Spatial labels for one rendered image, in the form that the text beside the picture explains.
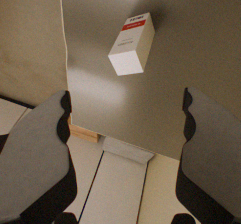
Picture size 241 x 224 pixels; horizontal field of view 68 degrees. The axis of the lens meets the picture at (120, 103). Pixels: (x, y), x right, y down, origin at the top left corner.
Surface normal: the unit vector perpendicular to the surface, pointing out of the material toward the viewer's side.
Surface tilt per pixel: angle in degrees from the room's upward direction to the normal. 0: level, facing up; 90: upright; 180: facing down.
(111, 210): 90
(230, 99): 0
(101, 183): 90
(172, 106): 0
